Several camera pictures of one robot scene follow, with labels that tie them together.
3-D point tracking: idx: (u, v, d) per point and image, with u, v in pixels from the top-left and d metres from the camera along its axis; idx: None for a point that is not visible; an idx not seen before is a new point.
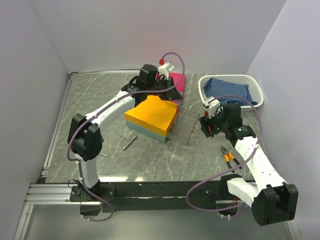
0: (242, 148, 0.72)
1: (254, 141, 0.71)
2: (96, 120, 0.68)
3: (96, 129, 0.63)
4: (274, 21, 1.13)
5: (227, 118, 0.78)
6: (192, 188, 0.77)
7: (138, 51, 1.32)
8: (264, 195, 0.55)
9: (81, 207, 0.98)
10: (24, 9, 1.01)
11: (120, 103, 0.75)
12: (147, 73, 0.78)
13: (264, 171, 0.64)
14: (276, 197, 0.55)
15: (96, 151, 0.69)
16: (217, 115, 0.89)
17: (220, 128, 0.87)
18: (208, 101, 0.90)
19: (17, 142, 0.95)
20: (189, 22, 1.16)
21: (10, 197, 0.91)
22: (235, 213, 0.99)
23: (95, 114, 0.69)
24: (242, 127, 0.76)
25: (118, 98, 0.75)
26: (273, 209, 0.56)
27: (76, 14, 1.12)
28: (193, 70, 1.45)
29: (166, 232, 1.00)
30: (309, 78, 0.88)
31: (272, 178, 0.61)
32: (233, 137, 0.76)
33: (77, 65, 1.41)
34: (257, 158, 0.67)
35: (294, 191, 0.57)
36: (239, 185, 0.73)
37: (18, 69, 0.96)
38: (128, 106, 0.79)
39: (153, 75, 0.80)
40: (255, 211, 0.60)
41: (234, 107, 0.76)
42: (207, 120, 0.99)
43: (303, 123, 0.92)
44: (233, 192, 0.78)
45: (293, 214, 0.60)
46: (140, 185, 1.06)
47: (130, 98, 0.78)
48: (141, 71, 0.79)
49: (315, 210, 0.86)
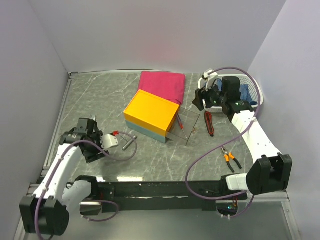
0: (239, 121, 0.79)
1: (250, 115, 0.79)
2: (49, 194, 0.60)
3: (55, 201, 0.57)
4: (274, 21, 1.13)
5: (226, 92, 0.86)
6: (186, 177, 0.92)
7: (138, 50, 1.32)
8: (259, 165, 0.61)
9: (81, 207, 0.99)
10: (24, 9, 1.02)
11: (66, 158, 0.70)
12: (86, 121, 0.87)
13: (260, 142, 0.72)
14: (270, 166, 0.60)
15: (64, 223, 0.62)
16: (214, 88, 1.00)
17: (217, 102, 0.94)
18: (208, 73, 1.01)
19: (18, 142, 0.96)
20: (188, 22, 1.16)
21: (10, 197, 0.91)
22: (234, 214, 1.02)
23: (45, 187, 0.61)
24: (240, 102, 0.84)
25: (60, 155, 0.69)
26: (267, 179, 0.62)
27: (76, 15, 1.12)
28: (193, 70, 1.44)
29: (165, 232, 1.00)
30: (309, 78, 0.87)
31: (267, 148, 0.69)
32: (230, 112, 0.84)
33: (77, 65, 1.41)
34: (253, 131, 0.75)
35: (289, 161, 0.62)
36: (237, 175, 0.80)
37: (18, 70, 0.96)
38: (75, 157, 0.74)
39: (91, 124, 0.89)
40: (250, 183, 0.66)
41: (233, 81, 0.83)
42: (204, 93, 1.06)
43: (303, 124, 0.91)
44: (232, 187, 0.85)
45: (285, 184, 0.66)
46: (140, 185, 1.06)
47: (74, 149, 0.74)
48: (82, 121, 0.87)
49: (316, 211, 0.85)
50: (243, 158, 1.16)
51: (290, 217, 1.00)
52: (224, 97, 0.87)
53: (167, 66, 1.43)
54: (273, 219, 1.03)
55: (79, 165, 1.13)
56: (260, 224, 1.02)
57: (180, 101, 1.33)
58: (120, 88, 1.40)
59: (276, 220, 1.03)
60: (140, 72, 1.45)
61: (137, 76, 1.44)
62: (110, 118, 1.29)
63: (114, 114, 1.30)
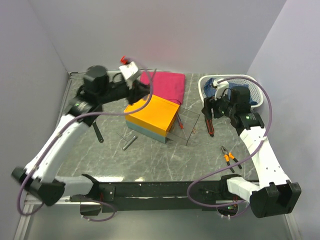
0: (248, 138, 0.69)
1: (261, 132, 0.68)
2: (38, 173, 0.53)
3: (40, 185, 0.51)
4: (274, 21, 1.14)
5: (234, 103, 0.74)
6: (187, 190, 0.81)
7: (138, 50, 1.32)
8: (266, 193, 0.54)
9: (81, 207, 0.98)
10: (24, 9, 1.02)
11: (64, 135, 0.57)
12: (90, 81, 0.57)
13: (269, 167, 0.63)
14: (278, 196, 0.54)
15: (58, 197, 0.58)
16: (223, 98, 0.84)
17: (225, 113, 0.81)
18: (218, 81, 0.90)
19: (17, 142, 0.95)
20: (188, 22, 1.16)
21: (10, 197, 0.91)
22: (235, 214, 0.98)
23: (35, 166, 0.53)
24: (250, 115, 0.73)
25: (58, 131, 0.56)
26: (272, 206, 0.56)
27: (75, 15, 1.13)
28: (193, 70, 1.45)
29: (165, 232, 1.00)
30: (309, 77, 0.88)
31: (276, 175, 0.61)
32: (239, 124, 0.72)
33: (77, 65, 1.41)
34: (264, 153, 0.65)
35: (298, 190, 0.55)
36: (238, 182, 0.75)
37: (19, 70, 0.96)
38: (79, 132, 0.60)
39: (102, 80, 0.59)
40: (254, 204, 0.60)
41: (242, 92, 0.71)
42: (212, 102, 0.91)
43: (303, 124, 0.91)
44: (232, 190, 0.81)
45: (291, 208, 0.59)
46: (140, 185, 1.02)
47: (76, 125, 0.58)
48: (85, 79, 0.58)
49: (316, 210, 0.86)
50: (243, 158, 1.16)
51: (290, 216, 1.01)
52: (232, 108, 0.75)
53: (167, 66, 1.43)
54: (272, 218, 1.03)
55: (79, 165, 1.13)
56: (260, 225, 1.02)
57: (180, 101, 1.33)
58: None
59: (276, 220, 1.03)
60: None
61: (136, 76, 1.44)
62: (110, 118, 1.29)
63: (114, 114, 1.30)
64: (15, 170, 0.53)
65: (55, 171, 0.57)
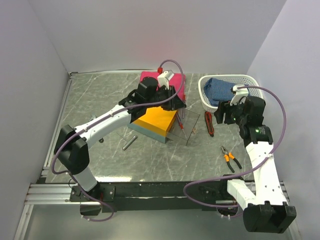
0: (252, 153, 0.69)
1: (268, 149, 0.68)
2: (84, 135, 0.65)
3: (84, 144, 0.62)
4: (275, 21, 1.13)
5: (247, 113, 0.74)
6: (186, 187, 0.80)
7: (138, 50, 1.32)
8: (259, 210, 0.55)
9: (81, 207, 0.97)
10: (24, 9, 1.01)
11: (114, 117, 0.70)
12: (144, 88, 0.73)
13: (268, 185, 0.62)
14: (270, 215, 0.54)
15: (81, 167, 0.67)
16: (238, 106, 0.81)
17: (236, 120, 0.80)
18: (238, 87, 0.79)
19: (17, 142, 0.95)
20: (189, 22, 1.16)
21: (11, 197, 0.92)
22: (234, 214, 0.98)
23: (85, 128, 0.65)
24: (260, 129, 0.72)
25: (112, 112, 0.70)
26: (263, 224, 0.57)
27: (75, 15, 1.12)
28: (193, 70, 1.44)
29: (165, 232, 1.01)
30: (309, 77, 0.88)
31: (274, 194, 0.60)
32: (247, 136, 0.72)
33: (77, 64, 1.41)
34: (265, 171, 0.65)
35: (292, 214, 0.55)
36: (237, 188, 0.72)
37: (18, 70, 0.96)
38: (123, 122, 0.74)
39: (151, 89, 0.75)
40: (245, 217, 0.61)
41: (257, 103, 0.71)
42: (226, 107, 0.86)
43: (303, 124, 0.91)
44: (231, 192, 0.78)
45: (283, 229, 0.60)
46: (140, 185, 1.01)
47: (125, 113, 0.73)
48: (141, 86, 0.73)
49: (315, 211, 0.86)
50: (243, 158, 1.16)
51: None
52: (243, 118, 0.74)
53: (167, 66, 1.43)
54: None
55: None
56: None
57: None
58: (120, 88, 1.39)
59: None
60: (140, 72, 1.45)
61: (136, 76, 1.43)
62: None
63: None
64: (67, 126, 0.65)
65: (92, 143, 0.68)
